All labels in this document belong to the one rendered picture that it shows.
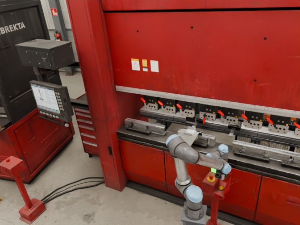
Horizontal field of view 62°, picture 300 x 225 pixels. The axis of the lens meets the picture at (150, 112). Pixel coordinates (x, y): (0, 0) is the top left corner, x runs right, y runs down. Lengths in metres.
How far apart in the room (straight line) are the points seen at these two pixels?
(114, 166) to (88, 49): 1.42
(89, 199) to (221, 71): 2.26
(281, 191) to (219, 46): 1.39
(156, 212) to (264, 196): 1.21
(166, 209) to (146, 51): 1.83
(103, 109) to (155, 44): 0.90
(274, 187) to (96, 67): 1.99
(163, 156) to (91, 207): 1.14
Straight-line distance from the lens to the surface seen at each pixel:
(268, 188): 2.61
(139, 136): 2.77
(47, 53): 2.36
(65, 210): 3.42
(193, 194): 1.94
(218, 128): 2.78
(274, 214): 2.82
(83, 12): 2.47
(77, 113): 3.61
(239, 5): 2.05
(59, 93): 2.41
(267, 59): 2.12
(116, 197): 3.35
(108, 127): 2.81
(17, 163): 3.01
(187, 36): 2.21
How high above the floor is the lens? 2.41
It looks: 28 degrees down
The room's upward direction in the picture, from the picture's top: 5 degrees counter-clockwise
